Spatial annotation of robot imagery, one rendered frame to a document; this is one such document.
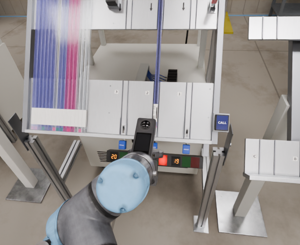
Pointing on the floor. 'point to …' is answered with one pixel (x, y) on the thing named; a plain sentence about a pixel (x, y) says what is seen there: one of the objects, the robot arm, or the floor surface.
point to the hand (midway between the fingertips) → (150, 148)
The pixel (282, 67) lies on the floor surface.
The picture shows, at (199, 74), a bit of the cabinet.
